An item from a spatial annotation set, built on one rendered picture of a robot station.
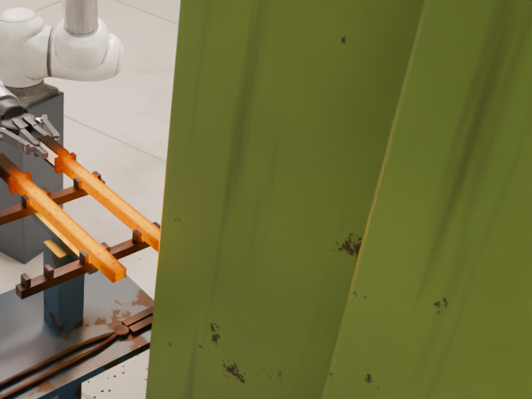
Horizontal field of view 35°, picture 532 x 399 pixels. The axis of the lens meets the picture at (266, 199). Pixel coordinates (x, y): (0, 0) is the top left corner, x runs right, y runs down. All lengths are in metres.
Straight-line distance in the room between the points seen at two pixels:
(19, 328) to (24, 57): 1.09
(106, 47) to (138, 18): 2.26
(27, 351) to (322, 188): 0.88
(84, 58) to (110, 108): 1.36
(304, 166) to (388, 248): 0.23
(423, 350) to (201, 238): 0.50
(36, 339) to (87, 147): 1.96
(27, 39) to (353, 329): 1.85
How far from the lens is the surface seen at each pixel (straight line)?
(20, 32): 2.69
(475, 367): 0.95
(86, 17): 2.58
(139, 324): 1.85
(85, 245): 1.63
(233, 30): 1.17
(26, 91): 2.78
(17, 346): 1.83
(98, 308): 1.91
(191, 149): 1.30
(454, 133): 0.85
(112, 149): 3.71
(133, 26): 4.83
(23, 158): 2.83
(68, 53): 2.66
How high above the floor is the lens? 1.98
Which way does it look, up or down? 34 degrees down
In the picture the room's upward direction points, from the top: 10 degrees clockwise
